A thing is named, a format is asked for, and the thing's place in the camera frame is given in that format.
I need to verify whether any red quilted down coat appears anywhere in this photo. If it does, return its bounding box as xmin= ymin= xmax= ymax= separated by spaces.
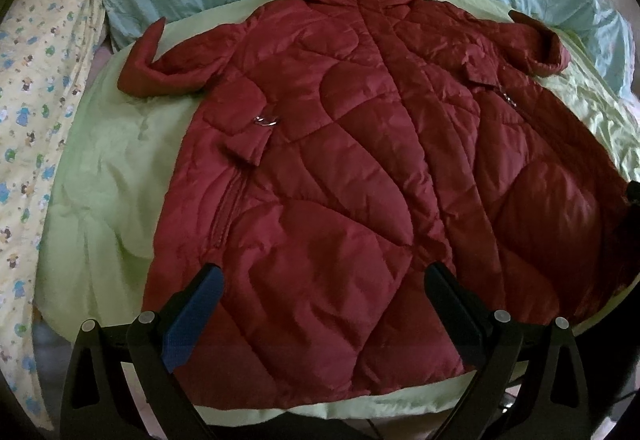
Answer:
xmin=118 ymin=0 xmax=639 ymax=411

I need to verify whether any yellow cartoon print pillow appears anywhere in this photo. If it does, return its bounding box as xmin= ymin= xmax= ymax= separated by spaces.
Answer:
xmin=1 ymin=0 xmax=105 ymax=429

